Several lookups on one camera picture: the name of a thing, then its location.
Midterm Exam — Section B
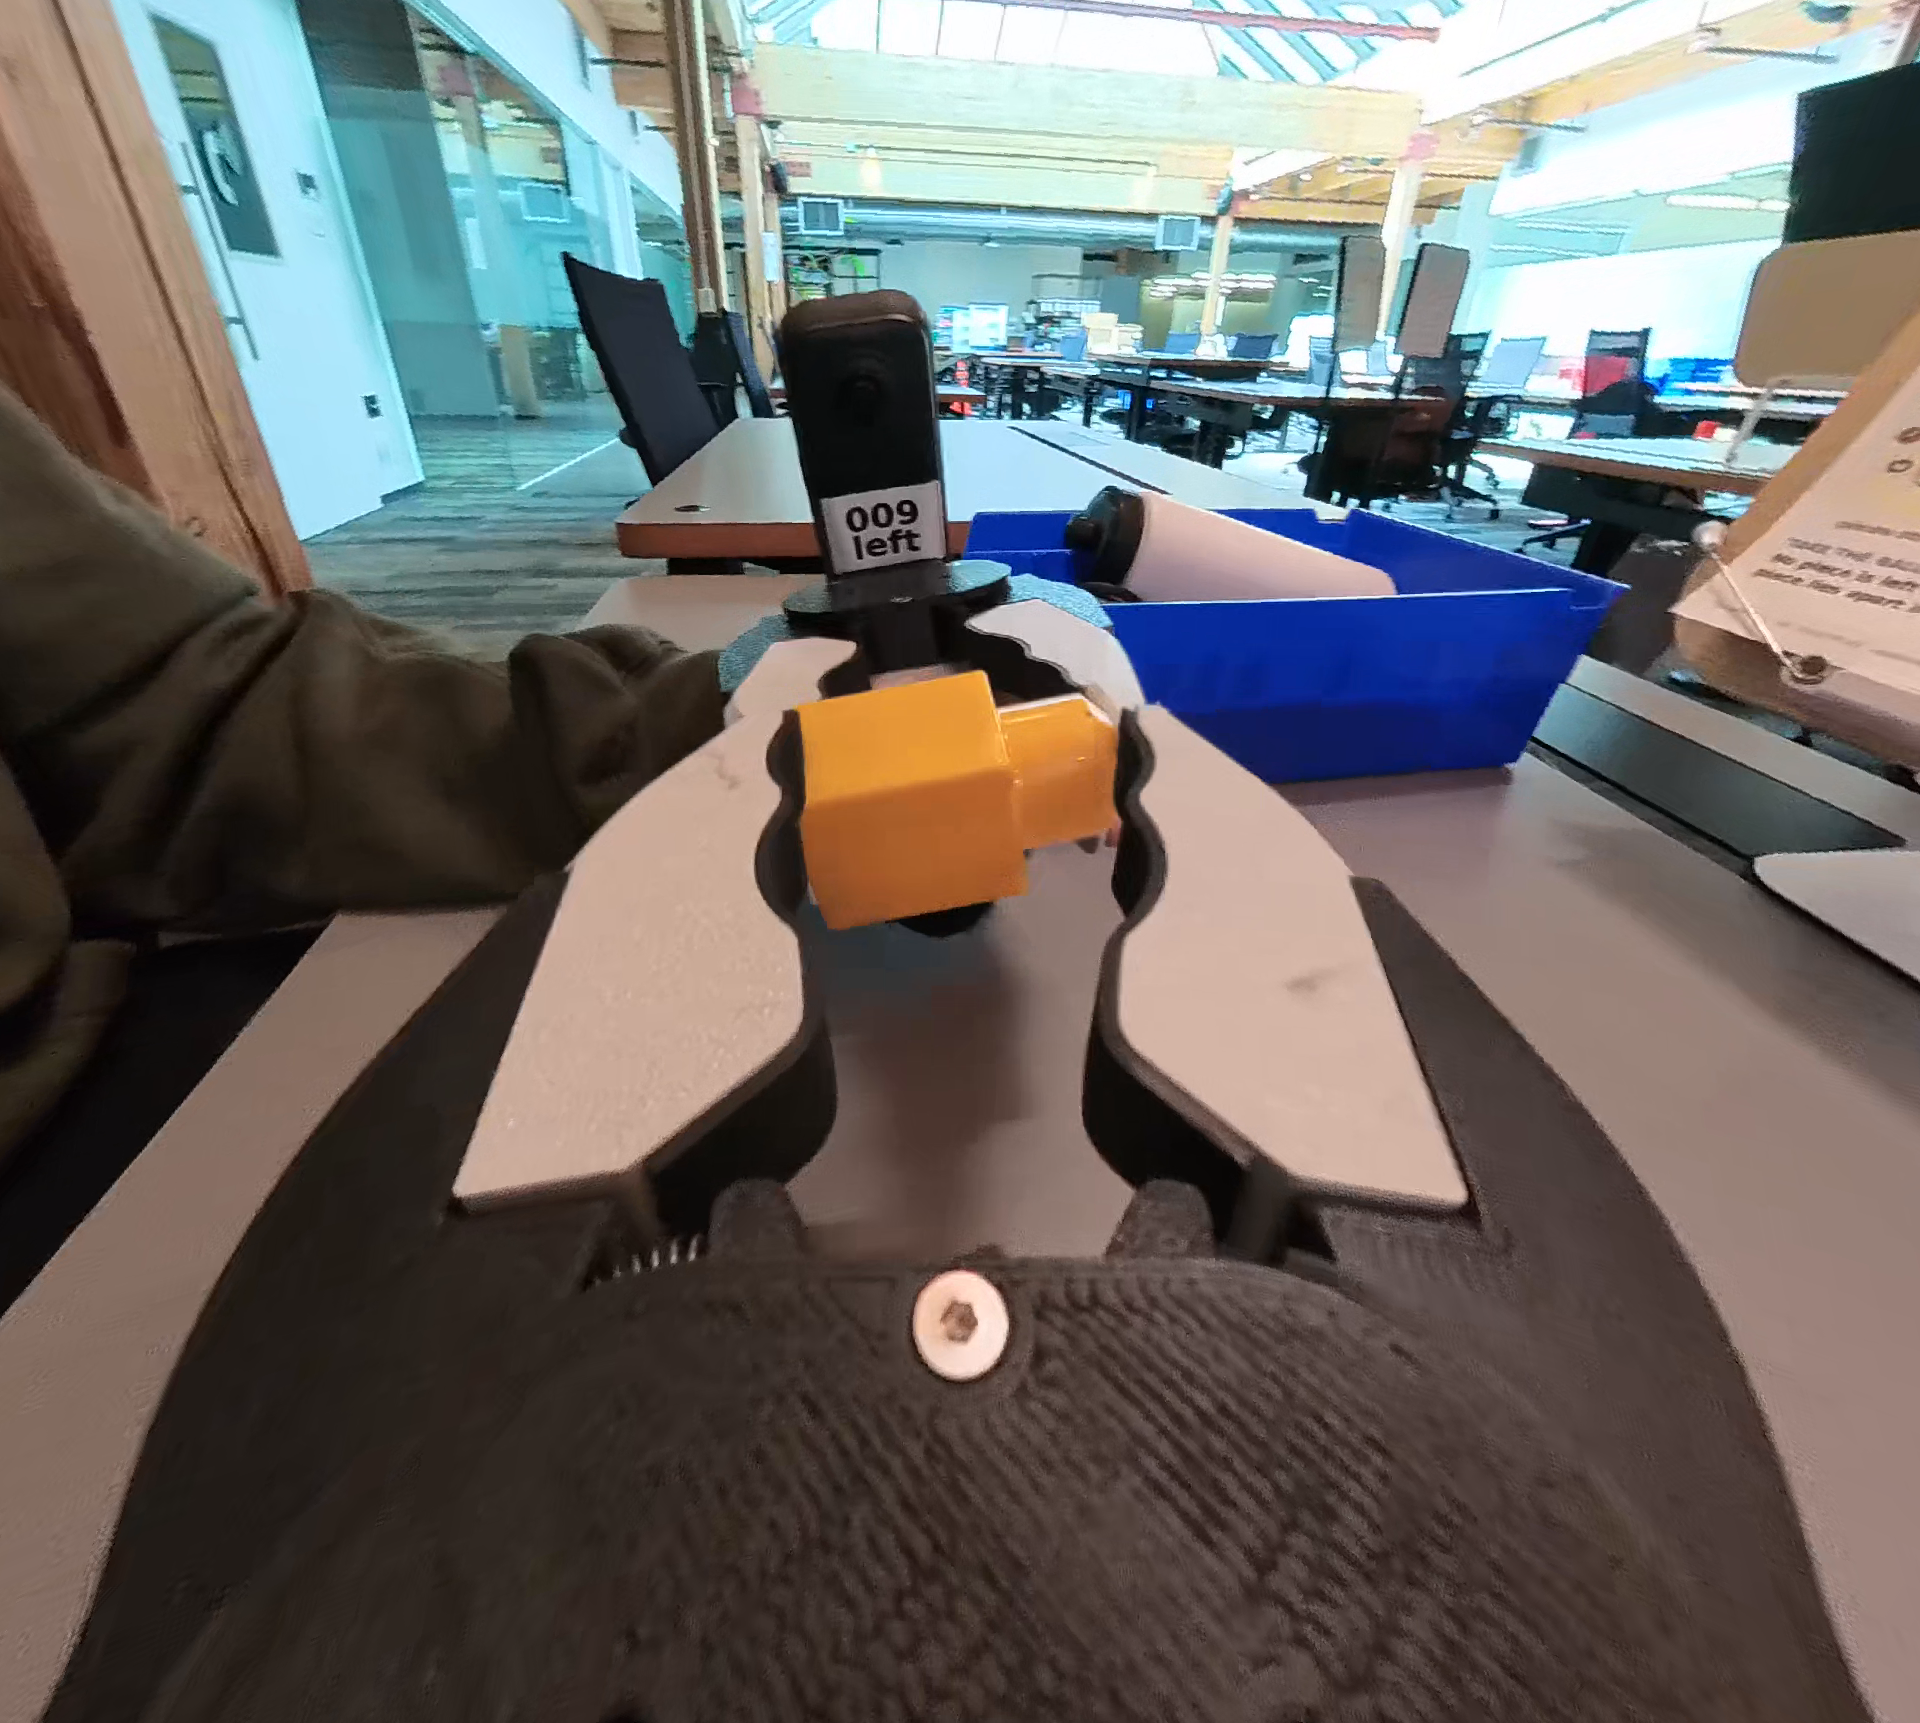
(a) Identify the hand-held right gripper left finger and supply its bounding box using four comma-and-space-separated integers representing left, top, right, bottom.
453, 709, 837, 1229

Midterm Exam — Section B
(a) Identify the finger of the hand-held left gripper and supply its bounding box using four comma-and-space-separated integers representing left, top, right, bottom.
722, 634, 864, 729
960, 595, 1152, 723

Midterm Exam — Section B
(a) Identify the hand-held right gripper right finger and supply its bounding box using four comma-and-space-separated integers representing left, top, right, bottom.
1080, 705, 1474, 1261

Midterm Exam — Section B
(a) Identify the yellow block with round peg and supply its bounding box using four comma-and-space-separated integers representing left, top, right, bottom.
793, 676, 1129, 933

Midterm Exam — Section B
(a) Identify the blue plastic bin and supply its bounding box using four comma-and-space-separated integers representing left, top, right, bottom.
960, 504, 1632, 780

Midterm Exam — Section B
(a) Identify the person's left forearm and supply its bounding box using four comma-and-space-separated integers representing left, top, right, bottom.
0, 388, 732, 1177

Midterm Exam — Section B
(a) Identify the wood edged grey desk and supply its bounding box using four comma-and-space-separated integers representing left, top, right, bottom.
609, 414, 1343, 575

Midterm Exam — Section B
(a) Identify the white cylinder black cap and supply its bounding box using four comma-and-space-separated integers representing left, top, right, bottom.
1063, 485, 1404, 605

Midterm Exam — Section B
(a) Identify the black tablet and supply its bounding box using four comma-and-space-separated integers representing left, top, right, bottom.
1529, 655, 1920, 878

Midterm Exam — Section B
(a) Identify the wooden display board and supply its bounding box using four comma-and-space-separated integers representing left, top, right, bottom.
1729, 234, 1920, 389
1669, 314, 1920, 768

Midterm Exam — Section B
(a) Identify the white board stand base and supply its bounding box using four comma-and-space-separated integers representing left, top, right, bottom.
1752, 842, 1920, 986

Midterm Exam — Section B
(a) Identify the black red office chair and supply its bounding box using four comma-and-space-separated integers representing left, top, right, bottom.
1566, 325, 1662, 445

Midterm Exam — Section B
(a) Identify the wide wooden pillar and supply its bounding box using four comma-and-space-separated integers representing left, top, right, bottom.
0, 0, 312, 595

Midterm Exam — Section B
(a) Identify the dark logo wall panel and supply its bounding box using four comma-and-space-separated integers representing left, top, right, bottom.
147, 11, 291, 263

